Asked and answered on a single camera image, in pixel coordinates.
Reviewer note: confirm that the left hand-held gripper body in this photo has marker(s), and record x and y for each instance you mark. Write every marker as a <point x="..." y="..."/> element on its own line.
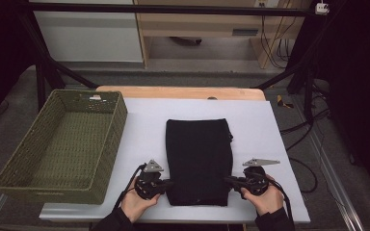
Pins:
<point x="152" y="167"/>

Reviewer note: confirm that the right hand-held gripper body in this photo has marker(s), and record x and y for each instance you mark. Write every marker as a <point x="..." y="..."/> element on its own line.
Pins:
<point x="260" y="162"/>

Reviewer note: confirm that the black knit vest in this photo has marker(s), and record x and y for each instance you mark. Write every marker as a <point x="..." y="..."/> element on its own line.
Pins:
<point x="199" y="160"/>

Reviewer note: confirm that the green woven basket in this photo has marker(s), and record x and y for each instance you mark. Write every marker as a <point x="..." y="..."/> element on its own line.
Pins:
<point x="61" y="147"/>

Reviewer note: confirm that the person's left hand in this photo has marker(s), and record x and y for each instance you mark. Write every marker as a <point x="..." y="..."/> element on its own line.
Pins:
<point x="135" y="207"/>

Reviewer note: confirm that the person's right hand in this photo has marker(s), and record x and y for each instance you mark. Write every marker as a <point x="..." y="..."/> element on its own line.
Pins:
<point x="266" y="202"/>

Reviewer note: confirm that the white board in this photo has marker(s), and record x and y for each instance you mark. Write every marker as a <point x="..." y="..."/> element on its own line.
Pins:
<point x="263" y="128"/>

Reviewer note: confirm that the yellow and black tape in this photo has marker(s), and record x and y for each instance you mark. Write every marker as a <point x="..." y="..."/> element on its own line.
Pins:
<point x="281" y="101"/>

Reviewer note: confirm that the white basket label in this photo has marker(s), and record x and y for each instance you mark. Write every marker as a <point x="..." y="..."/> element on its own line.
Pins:
<point x="95" y="97"/>

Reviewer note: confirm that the black curtain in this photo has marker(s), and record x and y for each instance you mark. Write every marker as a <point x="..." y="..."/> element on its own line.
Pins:
<point x="359" y="80"/>
<point x="0" y="48"/>

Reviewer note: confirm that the white cabinet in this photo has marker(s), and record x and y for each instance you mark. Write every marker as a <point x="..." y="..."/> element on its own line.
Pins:
<point x="90" y="38"/>

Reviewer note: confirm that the light wooden desk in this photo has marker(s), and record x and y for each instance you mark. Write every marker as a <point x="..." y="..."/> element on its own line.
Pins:
<point x="189" y="27"/>

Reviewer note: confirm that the black metal frame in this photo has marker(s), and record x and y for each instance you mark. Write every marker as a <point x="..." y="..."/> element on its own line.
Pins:
<point x="173" y="9"/>

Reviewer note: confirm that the small white camera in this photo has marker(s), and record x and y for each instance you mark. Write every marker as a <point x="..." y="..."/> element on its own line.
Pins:
<point x="322" y="8"/>

